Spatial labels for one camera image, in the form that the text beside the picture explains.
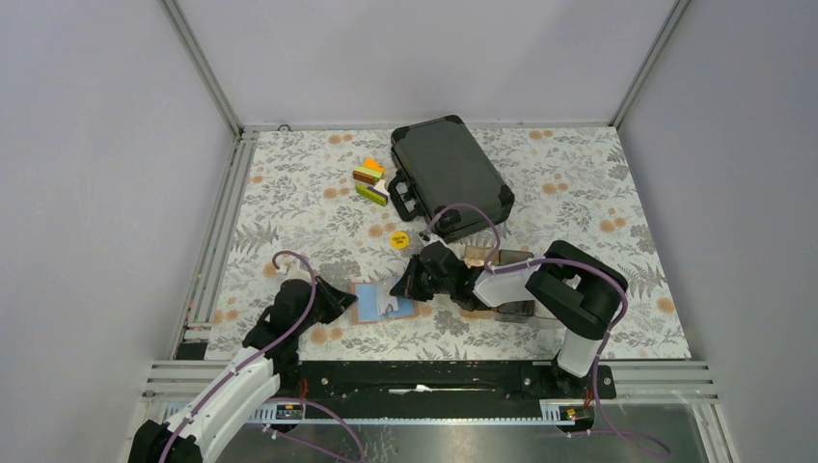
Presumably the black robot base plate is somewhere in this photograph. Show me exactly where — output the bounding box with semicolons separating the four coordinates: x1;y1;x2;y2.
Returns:
274;360;617;422

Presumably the dark grey hard case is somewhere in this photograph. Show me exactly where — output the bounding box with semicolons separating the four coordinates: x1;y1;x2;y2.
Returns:
387;115;515;242

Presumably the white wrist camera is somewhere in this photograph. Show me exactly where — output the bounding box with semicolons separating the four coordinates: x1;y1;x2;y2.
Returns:
280;260;312;283
420;233;449;250

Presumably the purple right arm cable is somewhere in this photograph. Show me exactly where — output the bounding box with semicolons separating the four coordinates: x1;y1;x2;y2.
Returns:
423;203;631;410

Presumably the yellow round token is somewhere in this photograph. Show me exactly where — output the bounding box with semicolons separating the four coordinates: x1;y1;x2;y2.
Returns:
390;231;410;250

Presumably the floral patterned table mat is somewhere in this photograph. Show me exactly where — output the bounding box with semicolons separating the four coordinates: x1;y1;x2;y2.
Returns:
205;127;691;361

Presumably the pink leather card holder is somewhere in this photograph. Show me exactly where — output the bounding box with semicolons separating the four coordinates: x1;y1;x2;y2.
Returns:
351;277;419;324

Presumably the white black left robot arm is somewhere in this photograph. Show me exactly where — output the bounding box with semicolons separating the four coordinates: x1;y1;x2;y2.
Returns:
127;277;357;462

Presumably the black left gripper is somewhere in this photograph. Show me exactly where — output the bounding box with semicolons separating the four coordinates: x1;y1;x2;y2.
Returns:
294;276;356;335

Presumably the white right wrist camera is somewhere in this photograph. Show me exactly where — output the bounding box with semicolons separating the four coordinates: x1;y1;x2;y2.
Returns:
420;233;449;250

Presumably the aluminium frame rail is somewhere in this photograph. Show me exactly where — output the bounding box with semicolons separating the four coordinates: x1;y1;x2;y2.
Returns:
170;125;259;359

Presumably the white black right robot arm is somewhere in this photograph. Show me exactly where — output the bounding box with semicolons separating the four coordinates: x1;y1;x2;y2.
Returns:
390;240;628;397

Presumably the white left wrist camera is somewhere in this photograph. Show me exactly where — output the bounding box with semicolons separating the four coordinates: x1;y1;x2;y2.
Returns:
280;260;312;283

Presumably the clear acrylic card organizer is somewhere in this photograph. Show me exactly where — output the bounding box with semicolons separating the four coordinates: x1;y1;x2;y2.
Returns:
458;245;572;328

